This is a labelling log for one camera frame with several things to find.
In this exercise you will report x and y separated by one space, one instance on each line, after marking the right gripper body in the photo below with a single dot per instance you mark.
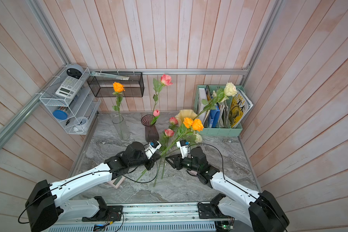
188 164

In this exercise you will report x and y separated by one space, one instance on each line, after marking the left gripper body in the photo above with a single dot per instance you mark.
143 160

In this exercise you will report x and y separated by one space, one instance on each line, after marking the orange rose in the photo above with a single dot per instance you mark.
144 172
118 92
197 124

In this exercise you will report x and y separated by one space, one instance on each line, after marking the pink tulip bud flower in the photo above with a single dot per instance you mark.
156 114

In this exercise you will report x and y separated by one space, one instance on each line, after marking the pink rose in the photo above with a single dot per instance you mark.
165 80
167 135
173 123

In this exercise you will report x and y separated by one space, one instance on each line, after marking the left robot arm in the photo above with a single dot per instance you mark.
49 202

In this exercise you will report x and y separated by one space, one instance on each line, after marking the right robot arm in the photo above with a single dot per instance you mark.
258 210

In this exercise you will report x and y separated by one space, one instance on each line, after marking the purple ribbed glass vase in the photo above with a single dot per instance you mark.
151 132

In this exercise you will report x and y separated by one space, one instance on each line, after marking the pink calculator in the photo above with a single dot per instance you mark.
117 182

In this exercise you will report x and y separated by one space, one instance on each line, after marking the clear glass cylinder vase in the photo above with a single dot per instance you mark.
121 127

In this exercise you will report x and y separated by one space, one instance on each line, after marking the yellow ruffled vase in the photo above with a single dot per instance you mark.
186 113

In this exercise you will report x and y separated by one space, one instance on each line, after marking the blue folder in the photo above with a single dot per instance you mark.
214 117

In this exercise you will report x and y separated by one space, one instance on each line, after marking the white book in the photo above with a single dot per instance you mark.
202 103

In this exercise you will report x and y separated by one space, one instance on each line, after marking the green file organizer box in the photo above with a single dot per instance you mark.
217 131

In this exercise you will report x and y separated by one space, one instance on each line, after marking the yellow magazine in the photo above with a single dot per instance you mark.
240 106

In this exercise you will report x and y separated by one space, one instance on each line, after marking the blue lid jar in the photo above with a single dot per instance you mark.
60 113

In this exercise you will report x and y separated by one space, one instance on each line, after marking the white strip on basket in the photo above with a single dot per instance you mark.
107 75

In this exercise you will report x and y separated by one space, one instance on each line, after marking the white calculator on shelf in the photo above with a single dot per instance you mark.
69 87

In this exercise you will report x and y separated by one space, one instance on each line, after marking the round black white device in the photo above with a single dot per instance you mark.
74 70

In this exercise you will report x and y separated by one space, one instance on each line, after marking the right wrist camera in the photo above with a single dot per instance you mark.
183 146

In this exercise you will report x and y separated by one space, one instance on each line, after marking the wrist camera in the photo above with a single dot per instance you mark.
183 146
152 148

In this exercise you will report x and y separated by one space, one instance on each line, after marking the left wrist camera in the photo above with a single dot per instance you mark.
152 148

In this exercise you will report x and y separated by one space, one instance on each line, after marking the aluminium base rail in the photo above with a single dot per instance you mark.
170 217

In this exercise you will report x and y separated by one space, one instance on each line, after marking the black wire basket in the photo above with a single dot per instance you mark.
105 84

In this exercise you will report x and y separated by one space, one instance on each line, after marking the white wire mesh shelf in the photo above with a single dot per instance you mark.
84 104

